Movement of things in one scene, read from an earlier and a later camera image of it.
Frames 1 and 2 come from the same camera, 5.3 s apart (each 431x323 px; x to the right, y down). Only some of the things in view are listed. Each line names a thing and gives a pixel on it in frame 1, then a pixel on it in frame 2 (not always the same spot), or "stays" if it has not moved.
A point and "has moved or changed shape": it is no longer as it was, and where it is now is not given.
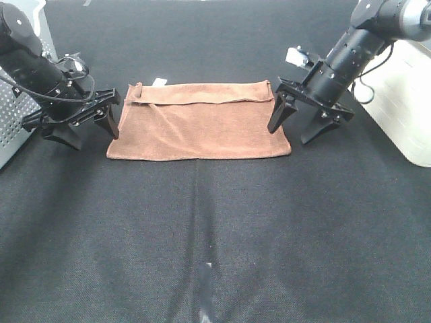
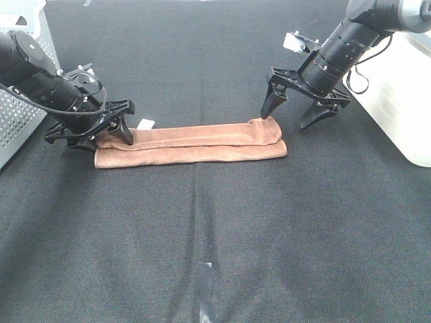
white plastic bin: x=394 y=88 stays
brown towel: x=196 y=120 has moved or changed shape
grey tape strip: x=205 y=297 stays
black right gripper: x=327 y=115 -> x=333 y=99
